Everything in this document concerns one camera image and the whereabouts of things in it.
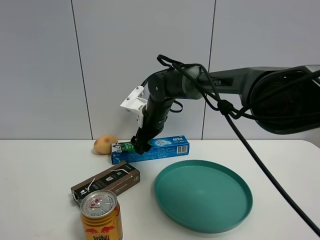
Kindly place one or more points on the teal round plate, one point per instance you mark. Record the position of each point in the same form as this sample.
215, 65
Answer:
203, 196

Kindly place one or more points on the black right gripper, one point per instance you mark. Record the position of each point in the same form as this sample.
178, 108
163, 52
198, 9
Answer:
154, 118

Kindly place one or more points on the blue Darlie toothpaste box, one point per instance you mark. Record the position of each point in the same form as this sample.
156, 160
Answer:
165, 147

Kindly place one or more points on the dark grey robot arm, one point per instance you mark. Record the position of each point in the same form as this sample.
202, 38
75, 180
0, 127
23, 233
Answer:
281, 100

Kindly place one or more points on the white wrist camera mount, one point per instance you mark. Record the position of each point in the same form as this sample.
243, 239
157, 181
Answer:
135, 103

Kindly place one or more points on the brown coffee capsule box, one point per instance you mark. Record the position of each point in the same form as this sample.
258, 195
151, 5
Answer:
117, 179

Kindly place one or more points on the gold Red Bull can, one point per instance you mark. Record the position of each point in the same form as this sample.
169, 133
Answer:
101, 216

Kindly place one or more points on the yellow potato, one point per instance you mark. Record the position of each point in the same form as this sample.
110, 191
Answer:
103, 144

